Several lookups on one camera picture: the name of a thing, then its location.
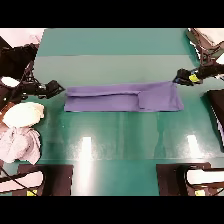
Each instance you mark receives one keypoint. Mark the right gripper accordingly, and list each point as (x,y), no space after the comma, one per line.
(186,77)

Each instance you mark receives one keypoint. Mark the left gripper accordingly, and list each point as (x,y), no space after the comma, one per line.
(54,89)

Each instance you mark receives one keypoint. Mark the purple shirt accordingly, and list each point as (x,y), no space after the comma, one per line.
(123,98)

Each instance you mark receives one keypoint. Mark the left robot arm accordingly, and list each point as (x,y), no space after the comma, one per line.
(31,87)

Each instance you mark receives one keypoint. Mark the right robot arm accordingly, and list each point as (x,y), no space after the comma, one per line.
(213,70)

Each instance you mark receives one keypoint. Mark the white garment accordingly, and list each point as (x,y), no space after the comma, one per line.
(22,114)

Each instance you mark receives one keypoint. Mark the black garment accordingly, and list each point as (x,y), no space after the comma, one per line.
(216,111)

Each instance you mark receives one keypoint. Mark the pale pink garment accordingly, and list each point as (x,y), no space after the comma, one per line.
(20,144)

